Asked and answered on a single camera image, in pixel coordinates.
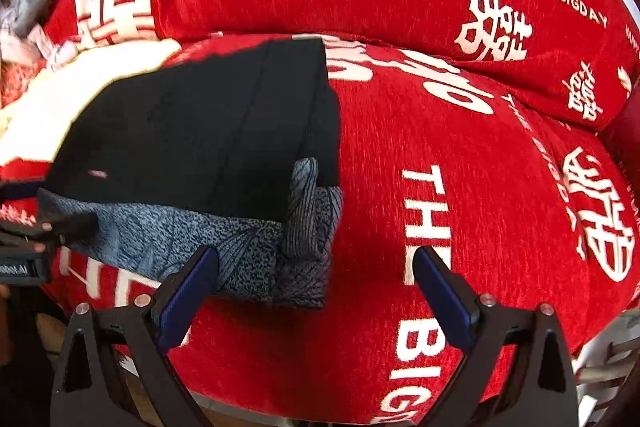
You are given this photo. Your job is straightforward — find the pile of mixed clothes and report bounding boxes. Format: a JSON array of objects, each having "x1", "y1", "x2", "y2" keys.
[{"x1": 0, "y1": 0, "x2": 76, "y2": 108}]

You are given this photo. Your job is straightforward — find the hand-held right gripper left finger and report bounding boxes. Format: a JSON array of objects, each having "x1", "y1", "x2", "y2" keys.
[{"x1": 50, "y1": 246, "x2": 219, "y2": 427}]

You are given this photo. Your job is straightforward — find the metal rack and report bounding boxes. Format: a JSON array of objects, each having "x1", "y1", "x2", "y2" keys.
[{"x1": 575, "y1": 307, "x2": 640, "y2": 390}]

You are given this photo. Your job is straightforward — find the red printed sofa seat cushion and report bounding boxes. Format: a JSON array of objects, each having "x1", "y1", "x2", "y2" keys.
[{"x1": 0, "y1": 34, "x2": 640, "y2": 425}]

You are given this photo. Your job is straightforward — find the white cloth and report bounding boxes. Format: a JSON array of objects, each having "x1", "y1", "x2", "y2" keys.
[{"x1": 0, "y1": 39, "x2": 182, "y2": 168}]

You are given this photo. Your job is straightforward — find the black pants with patterned waistband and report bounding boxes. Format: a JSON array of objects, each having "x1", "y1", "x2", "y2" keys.
[{"x1": 37, "y1": 34, "x2": 346, "y2": 310}]

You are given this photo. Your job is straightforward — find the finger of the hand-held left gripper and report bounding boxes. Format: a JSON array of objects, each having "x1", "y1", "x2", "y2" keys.
[
  {"x1": 0, "y1": 179, "x2": 46, "y2": 204},
  {"x1": 0, "y1": 213, "x2": 99, "y2": 258}
]

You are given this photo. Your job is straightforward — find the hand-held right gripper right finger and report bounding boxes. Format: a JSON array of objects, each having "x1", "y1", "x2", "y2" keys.
[{"x1": 412, "y1": 246, "x2": 578, "y2": 427}]

